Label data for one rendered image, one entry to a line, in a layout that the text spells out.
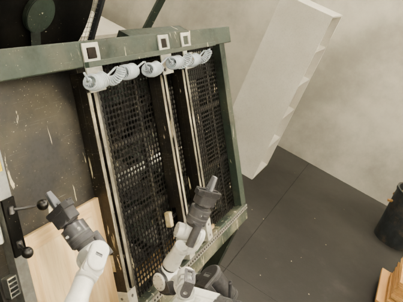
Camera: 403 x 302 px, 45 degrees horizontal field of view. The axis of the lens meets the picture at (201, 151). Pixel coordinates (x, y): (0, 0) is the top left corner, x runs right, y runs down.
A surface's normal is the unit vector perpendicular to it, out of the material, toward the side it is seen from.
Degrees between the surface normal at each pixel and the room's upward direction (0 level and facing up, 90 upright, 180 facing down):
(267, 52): 90
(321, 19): 90
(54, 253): 57
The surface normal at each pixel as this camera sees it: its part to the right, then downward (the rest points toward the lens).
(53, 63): 0.89, -0.04
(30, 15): 0.83, 0.49
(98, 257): 0.60, -0.51
